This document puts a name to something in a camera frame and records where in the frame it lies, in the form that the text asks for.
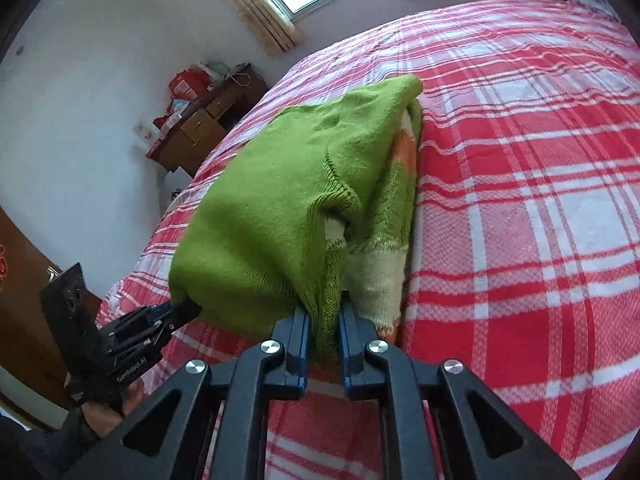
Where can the person's left hand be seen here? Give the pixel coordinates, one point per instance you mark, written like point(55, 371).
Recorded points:
point(132, 396)

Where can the long beige floral curtain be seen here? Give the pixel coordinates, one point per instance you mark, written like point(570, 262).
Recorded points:
point(260, 15)

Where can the small red box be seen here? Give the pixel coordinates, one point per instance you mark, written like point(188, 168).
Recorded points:
point(161, 122)

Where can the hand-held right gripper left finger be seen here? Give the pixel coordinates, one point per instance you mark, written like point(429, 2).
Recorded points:
point(302, 345)

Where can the brown wooden door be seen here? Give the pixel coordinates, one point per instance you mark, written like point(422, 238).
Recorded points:
point(25, 310)

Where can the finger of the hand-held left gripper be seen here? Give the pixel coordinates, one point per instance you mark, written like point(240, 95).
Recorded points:
point(150, 314)
point(155, 336)

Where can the brown wooden desk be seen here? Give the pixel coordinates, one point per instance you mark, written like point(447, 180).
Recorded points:
point(200, 135)

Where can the white card with red print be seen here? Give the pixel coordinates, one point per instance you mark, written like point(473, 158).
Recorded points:
point(146, 131)

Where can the red gift bag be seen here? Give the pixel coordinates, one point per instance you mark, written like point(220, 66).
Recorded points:
point(187, 84)

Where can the red plaid bed sheet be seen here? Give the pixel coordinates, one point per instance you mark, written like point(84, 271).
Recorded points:
point(525, 210)

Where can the white and teal bag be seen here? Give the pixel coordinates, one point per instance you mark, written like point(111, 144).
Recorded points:
point(212, 69)

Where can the green knitted sweater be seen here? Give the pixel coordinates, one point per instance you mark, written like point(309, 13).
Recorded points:
point(260, 200)

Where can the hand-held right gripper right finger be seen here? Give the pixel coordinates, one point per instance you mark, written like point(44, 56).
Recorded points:
point(344, 345)

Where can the person's left forearm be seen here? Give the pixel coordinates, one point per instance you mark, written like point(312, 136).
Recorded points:
point(45, 452)

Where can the blue and white box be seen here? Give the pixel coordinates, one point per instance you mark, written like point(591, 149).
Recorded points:
point(179, 106)

